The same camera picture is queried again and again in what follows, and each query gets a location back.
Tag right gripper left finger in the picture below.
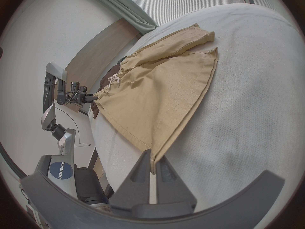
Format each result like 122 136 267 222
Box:
110 149 153 218

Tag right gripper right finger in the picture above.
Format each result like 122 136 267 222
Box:
152 155 197 212

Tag tan shorts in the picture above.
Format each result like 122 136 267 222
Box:
92 23 219 175

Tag brown garment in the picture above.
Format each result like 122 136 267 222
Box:
91 63 127 120

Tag grey-green curtain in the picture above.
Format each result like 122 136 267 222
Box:
83 0 158 36

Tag bed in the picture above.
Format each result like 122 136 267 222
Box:
64 4 305 214

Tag black cable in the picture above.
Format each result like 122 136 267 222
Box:
56 104 92 147

